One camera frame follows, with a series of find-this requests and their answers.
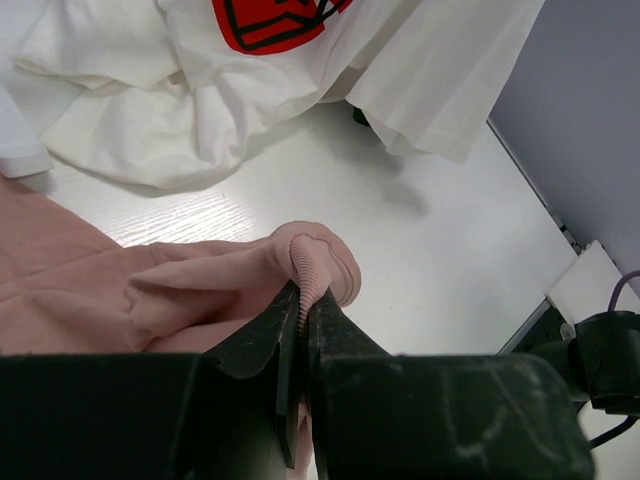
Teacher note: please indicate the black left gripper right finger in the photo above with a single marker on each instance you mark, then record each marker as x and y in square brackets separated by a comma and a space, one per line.
[381, 416]

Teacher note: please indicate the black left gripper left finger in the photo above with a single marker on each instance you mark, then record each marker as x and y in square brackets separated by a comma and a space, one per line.
[228, 413]

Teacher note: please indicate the pink t shirt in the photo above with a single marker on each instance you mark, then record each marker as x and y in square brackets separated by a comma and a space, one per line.
[67, 288]

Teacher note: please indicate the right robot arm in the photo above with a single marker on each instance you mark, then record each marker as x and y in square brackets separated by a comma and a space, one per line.
[599, 365]

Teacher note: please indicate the dark green t shirt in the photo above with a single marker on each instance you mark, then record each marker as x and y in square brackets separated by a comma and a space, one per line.
[359, 117]

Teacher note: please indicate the white Coca-Cola t shirt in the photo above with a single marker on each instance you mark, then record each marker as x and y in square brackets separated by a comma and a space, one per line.
[172, 91]

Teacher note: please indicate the white clothes rack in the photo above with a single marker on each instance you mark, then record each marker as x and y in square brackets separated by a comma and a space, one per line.
[21, 154]

